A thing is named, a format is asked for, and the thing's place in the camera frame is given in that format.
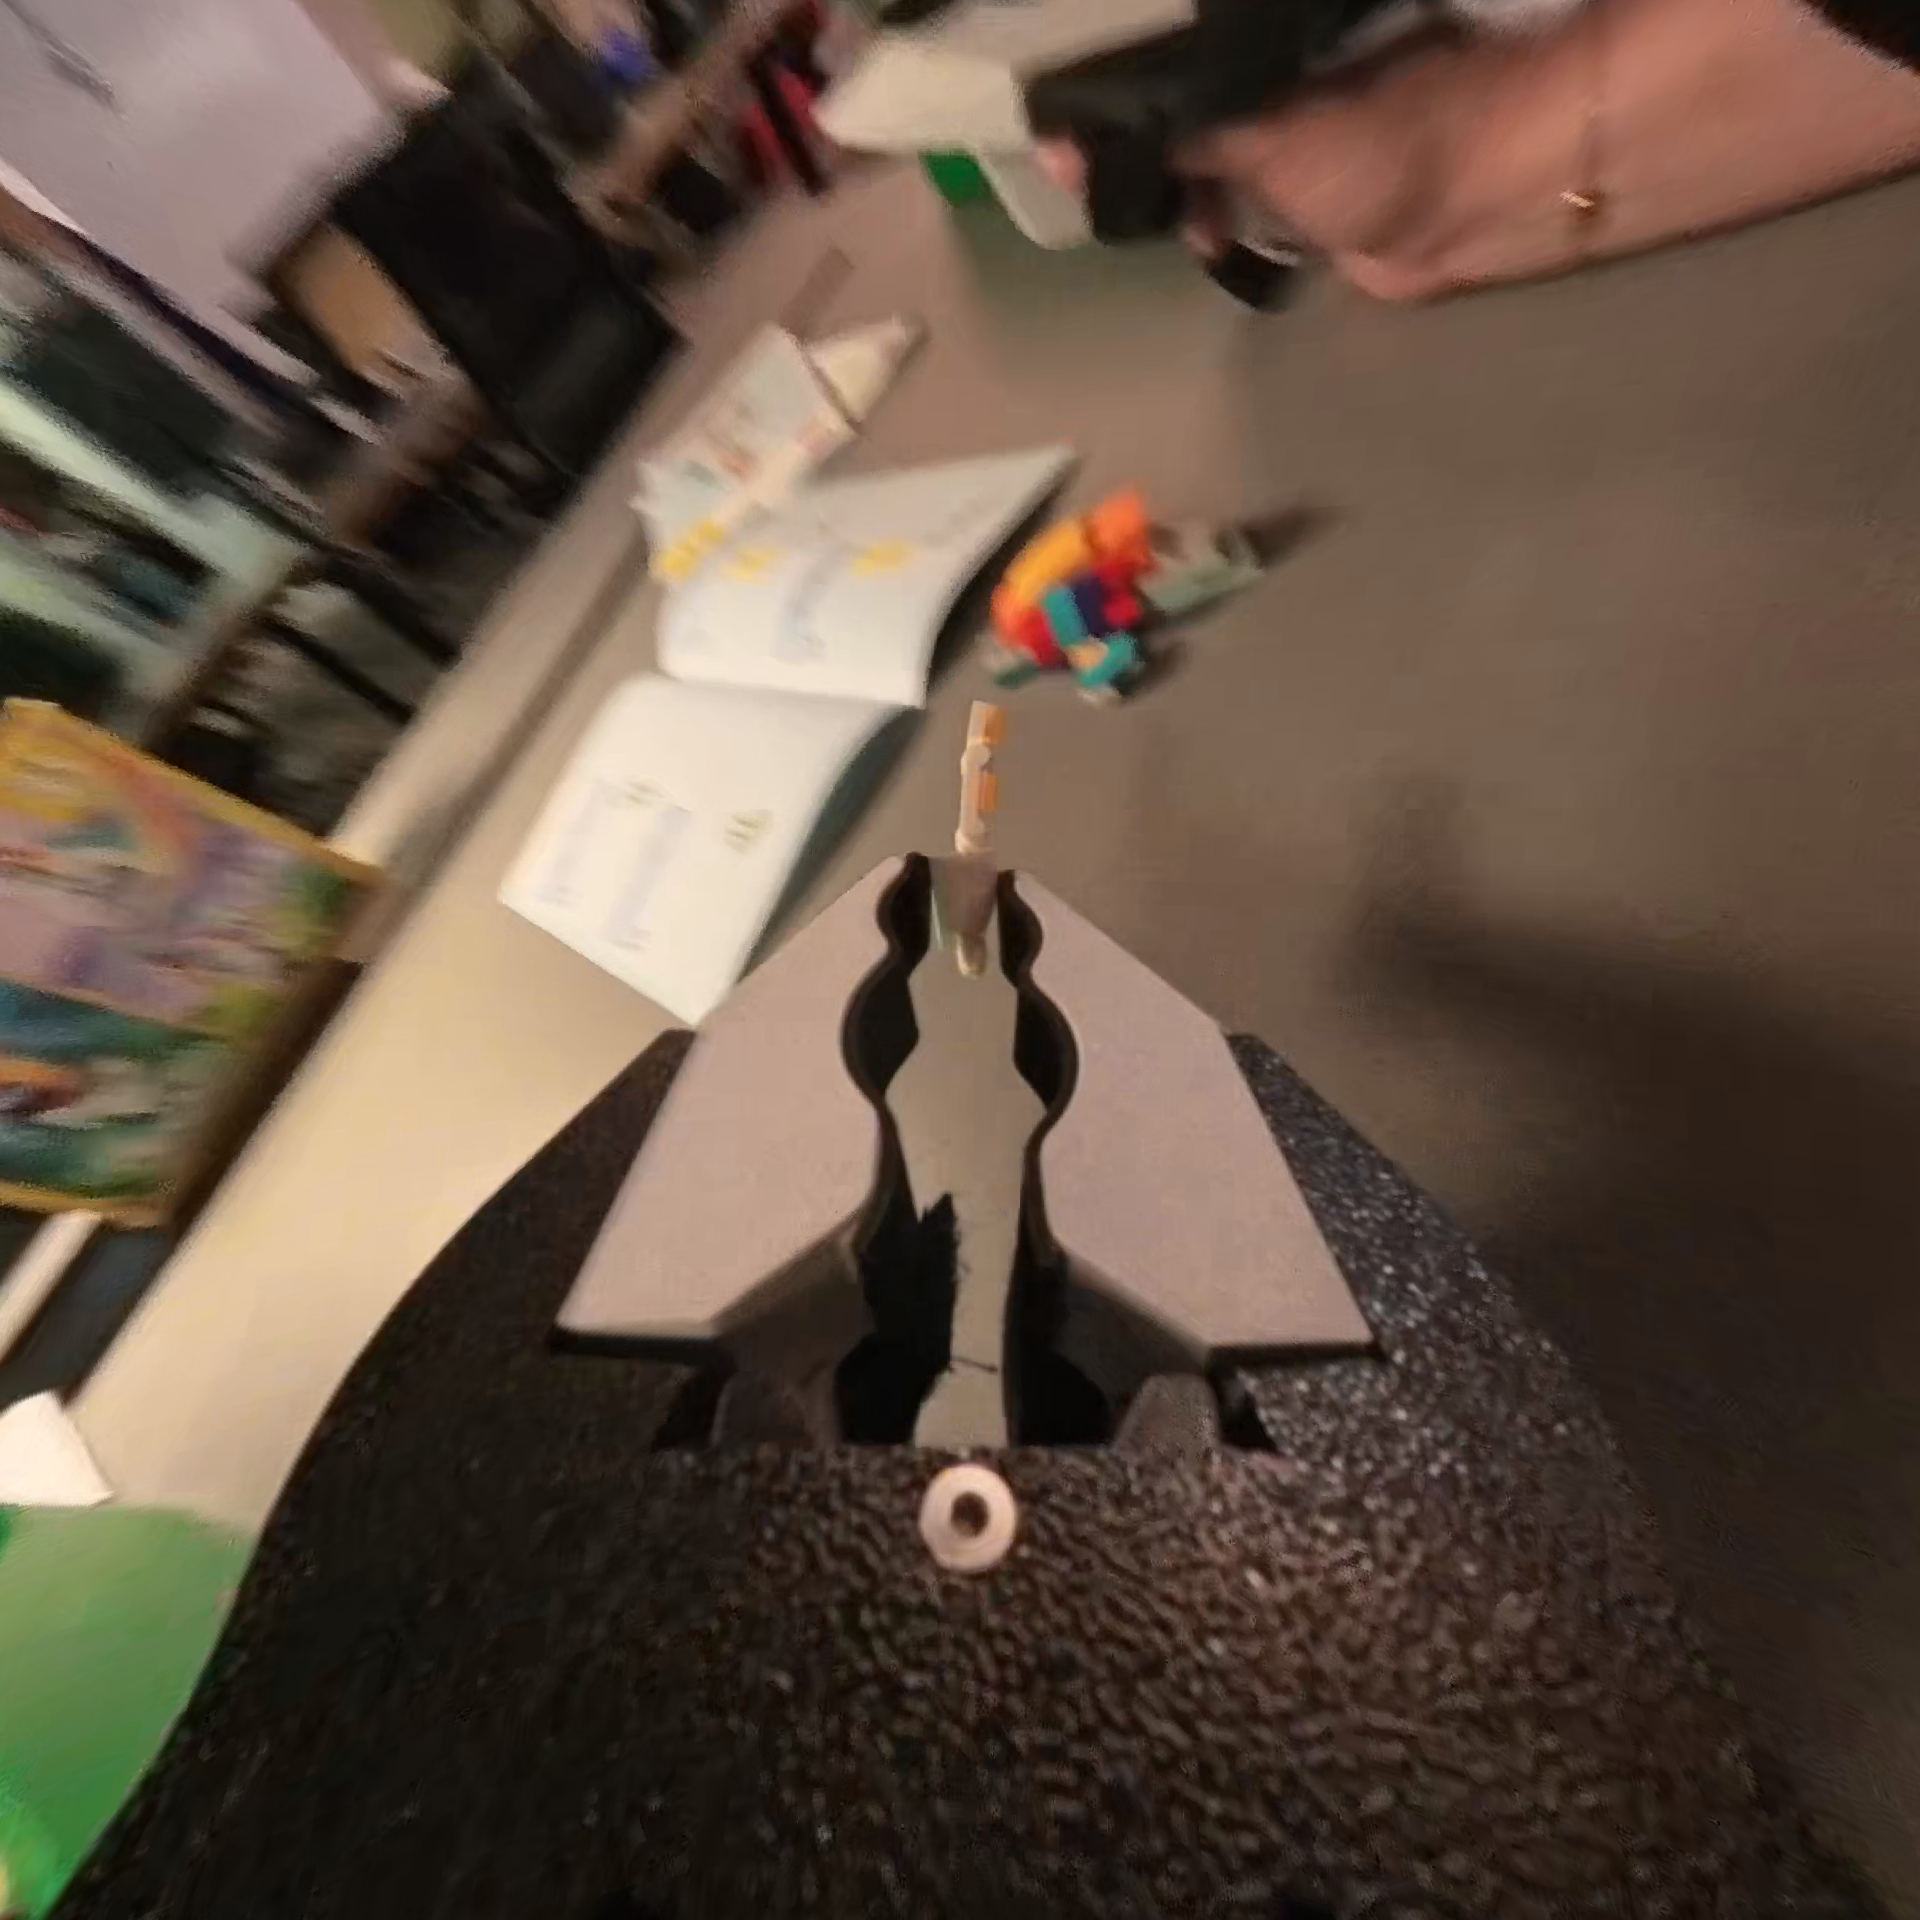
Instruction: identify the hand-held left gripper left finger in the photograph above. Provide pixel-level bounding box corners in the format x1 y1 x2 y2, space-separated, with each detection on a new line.
550 852 933 1444

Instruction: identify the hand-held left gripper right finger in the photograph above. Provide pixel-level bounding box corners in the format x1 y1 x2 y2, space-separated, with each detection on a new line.
996 871 1379 1452

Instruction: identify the white orange lego piece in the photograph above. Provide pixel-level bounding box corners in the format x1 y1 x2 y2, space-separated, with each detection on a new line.
944 699 1010 980

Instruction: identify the colourful lego model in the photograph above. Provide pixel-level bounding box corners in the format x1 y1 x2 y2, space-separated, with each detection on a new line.
982 487 1265 710

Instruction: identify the instruction booklet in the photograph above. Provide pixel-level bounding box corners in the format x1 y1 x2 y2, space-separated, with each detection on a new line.
499 444 1080 1024
630 323 865 589

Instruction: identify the colourful lego set box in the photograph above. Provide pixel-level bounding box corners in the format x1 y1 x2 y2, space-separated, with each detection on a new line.
0 698 389 1230

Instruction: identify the person's right hand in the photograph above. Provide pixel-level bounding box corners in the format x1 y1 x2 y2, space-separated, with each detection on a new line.
1184 29 1606 301

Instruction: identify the small white leaflet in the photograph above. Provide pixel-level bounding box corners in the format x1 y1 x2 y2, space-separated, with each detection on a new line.
803 311 923 429

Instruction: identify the closed instruction booklet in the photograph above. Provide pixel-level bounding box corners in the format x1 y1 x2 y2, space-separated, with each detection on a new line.
630 323 865 589

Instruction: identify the thin gold bracelet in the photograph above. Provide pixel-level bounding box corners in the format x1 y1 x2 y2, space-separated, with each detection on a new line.
1556 59 1610 220

